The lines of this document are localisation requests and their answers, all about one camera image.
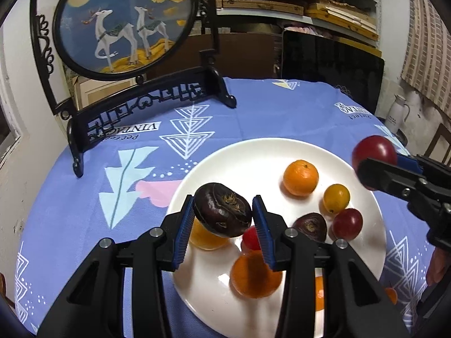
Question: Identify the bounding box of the yellow orange round fruit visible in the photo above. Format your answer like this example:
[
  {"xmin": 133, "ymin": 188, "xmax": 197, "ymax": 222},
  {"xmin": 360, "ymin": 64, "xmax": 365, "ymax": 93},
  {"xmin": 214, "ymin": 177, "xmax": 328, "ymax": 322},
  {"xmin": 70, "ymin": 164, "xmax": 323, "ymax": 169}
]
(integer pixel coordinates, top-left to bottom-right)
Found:
[{"xmin": 189, "ymin": 218, "xmax": 230, "ymax": 250}]

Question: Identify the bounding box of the brown wooden chair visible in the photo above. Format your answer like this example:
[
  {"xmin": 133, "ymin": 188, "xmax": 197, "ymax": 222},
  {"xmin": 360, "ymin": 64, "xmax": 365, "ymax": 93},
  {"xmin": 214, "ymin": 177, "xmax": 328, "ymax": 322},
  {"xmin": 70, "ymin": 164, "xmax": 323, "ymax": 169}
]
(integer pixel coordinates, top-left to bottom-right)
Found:
[{"xmin": 424, "ymin": 123, "xmax": 451, "ymax": 170}]

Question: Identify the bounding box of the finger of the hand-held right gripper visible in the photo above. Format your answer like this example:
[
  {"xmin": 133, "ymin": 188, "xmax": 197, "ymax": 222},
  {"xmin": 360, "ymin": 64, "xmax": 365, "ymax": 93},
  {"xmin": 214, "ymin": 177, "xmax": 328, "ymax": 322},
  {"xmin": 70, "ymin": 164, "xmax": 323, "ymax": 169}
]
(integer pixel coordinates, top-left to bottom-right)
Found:
[
  {"xmin": 395, "ymin": 152, "xmax": 451, "ymax": 178},
  {"xmin": 359, "ymin": 158, "xmax": 451, "ymax": 224}
]

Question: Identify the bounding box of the white framed window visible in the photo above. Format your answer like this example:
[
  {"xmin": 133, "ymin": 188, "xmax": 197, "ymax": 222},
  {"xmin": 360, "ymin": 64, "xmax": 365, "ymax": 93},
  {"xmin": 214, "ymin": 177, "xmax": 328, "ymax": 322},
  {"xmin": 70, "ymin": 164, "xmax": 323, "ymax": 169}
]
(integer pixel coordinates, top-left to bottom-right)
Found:
[{"xmin": 0, "ymin": 102, "xmax": 22, "ymax": 164}]

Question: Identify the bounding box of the small red cherry tomato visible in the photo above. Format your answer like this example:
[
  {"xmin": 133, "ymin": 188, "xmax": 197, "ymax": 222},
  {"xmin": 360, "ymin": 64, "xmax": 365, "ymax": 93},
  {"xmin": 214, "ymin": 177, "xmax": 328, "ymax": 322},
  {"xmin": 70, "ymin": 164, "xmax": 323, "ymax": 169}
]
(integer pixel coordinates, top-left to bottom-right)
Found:
[{"xmin": 241, "ymin": 226, "xmax": 262, "ymax": 253}]

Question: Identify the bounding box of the black round stool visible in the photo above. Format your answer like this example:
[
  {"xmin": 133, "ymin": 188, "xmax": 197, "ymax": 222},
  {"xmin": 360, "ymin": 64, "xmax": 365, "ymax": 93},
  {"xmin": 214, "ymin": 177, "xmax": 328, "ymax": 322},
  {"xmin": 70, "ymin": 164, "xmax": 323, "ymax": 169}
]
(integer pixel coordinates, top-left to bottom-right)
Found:
[{"xmin": 382, "ymin": 120, "xmax": 408, "ymax": 146}]

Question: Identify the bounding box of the cardboard box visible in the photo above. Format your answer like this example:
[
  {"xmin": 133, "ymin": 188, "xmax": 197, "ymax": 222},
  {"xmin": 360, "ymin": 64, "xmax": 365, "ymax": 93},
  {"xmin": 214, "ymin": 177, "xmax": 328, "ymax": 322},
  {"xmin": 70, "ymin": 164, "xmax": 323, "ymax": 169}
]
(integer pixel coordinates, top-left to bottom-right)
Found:
[{"xmin": 71, "ymin": 75, "xmax": 139, "ymax": 110}]

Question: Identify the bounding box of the pink cloth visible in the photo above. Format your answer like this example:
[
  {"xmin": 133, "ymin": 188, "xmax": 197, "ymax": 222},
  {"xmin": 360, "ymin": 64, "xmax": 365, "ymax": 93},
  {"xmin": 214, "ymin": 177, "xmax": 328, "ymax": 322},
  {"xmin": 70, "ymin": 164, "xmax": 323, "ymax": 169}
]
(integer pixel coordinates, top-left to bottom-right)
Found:
[{"xmin": 284, "ymin": 22, "xmax": 319, "ymax": 37}]

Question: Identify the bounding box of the white round plate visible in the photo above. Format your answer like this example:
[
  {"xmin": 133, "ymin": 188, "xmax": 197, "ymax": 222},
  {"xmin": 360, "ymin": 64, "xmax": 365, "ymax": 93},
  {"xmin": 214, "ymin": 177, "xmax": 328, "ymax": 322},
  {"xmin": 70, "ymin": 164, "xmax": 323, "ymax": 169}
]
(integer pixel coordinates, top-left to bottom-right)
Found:
[{"xmin": 169, "ymin": 137, "xmax": 387, "ymax": 330}]

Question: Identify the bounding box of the black flat panel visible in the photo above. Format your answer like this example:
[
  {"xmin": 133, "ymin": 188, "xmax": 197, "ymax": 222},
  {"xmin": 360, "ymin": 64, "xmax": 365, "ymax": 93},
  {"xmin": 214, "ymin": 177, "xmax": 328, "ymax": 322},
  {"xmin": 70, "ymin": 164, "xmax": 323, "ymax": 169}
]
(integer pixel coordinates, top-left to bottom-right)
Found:
[{"xmin": 280, "ymin": 30, "xmax": 385, "ymax": 117}]

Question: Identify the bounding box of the stack of yellow flat boxes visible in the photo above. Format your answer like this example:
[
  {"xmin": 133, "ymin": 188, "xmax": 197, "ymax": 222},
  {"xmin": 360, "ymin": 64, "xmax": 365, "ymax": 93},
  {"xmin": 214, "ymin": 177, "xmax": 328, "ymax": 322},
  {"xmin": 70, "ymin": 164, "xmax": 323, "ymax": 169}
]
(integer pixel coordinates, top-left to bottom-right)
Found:
[{"xmin": 305, "ymin": 0, "xmax": 382, "ymax": 48}]

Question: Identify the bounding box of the white kettle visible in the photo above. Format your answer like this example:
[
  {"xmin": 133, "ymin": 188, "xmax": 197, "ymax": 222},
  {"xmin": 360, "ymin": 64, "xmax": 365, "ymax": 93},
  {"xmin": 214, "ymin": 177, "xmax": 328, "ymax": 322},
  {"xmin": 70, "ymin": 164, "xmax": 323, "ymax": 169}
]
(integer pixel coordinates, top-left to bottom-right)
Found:
[{"xmin": 385, "ymin": 94, "xmax": 411, "ymax": 132}]

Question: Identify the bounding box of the brown wooden board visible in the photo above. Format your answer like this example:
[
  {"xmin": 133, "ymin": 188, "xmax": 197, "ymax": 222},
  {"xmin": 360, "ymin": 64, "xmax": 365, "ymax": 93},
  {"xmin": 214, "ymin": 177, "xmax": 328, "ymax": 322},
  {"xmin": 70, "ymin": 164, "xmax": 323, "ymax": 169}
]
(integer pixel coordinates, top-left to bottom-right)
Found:
[{"xmin": 155, "ymin": 31, "xmax": 283, "ymax": 79}]

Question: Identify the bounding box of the large red tomato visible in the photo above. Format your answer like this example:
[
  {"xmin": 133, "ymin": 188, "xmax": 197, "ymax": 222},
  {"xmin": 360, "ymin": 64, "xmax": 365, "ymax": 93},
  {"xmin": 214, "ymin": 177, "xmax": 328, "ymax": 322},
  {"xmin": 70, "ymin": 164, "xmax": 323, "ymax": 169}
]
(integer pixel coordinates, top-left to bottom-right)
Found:
[{"xmin": 352, "ymin": 135, "xmax": 398, "ymax": 177}]

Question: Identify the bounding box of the dark brown water chestnut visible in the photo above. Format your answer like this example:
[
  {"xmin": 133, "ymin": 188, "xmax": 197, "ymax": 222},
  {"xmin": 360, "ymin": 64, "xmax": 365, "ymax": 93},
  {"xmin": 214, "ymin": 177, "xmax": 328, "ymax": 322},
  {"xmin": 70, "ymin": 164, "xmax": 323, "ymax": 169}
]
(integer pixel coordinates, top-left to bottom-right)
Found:
[
  {"xmin": 193, "ymin": 182, "xmax": 253, "ymax": 238},
  {"xmin": 292, "ymin": 213, "xmax": 328, "ymax": 243}
]

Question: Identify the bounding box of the beige checked curtain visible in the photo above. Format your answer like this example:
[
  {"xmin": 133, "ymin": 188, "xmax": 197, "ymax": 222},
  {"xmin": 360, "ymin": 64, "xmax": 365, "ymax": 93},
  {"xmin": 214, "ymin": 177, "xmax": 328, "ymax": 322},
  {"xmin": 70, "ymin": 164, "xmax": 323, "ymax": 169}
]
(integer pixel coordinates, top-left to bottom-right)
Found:
[{"xmin": 399, "ymin": 0, "xmax": 451, "ymax": 103}]

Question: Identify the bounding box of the yellow cherry tomato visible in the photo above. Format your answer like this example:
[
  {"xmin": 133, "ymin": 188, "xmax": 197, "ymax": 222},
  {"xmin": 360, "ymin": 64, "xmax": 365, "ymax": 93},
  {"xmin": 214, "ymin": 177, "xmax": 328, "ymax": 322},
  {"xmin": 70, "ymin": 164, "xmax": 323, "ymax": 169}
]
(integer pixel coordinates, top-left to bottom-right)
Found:
[{"xmin": 323, "ymin": 184, "xmax": 351, "ymax": 214}]

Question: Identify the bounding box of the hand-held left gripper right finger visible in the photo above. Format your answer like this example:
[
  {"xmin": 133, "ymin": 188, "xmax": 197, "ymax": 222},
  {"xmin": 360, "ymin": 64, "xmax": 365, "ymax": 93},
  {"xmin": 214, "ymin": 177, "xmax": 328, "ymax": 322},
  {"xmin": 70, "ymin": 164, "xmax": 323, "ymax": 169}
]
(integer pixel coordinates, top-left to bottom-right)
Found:
[{"xmin": 251, "ymin": 194, "xmax": 414, "ymax": 338}]

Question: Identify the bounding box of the blue patterned tablecloth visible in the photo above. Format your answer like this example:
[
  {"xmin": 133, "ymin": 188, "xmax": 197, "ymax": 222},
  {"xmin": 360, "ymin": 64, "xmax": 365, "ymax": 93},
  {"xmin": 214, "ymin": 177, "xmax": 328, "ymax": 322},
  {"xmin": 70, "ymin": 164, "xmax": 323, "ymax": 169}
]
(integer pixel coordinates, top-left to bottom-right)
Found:
[{"xmin": 14, "ymin": 77, "xmax": 435, "ymax": 338}]

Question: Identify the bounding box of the black framed deer table screen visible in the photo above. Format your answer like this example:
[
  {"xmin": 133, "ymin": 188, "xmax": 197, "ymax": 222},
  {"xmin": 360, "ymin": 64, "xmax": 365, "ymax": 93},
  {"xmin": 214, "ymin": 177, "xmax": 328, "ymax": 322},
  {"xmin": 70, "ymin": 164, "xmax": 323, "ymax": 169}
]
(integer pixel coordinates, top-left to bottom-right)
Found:
[{"xmin": 30, "ymin": 0, "xmax": 237, "ymax": 179}]

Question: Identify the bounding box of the dark red cherry tomato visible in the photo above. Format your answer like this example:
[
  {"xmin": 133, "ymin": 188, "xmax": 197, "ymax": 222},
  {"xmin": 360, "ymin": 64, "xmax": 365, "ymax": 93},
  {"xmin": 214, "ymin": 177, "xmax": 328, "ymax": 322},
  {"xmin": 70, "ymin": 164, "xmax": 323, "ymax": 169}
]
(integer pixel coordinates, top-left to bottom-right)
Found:
[{"xmin": 332, "ymin": 208, "xmax": 363, "ymax": 241}]

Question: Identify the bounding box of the person's right hand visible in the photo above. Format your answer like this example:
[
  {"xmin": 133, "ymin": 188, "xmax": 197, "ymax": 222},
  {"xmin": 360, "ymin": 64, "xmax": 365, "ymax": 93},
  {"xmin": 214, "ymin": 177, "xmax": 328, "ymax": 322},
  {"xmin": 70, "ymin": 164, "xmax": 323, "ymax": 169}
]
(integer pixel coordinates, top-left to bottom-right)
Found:
[{"xmin": 425, "ymin": 246, "xmax": 451, "ymax": 286}]

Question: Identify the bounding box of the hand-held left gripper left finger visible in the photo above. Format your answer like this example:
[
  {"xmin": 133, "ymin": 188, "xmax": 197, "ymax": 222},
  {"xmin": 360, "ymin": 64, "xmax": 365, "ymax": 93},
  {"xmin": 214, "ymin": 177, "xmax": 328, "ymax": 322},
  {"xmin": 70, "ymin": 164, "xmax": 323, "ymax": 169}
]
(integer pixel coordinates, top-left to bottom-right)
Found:
[{"xmin": 37, "ymin": 194, "xmax": 196, "ymax": 338}]

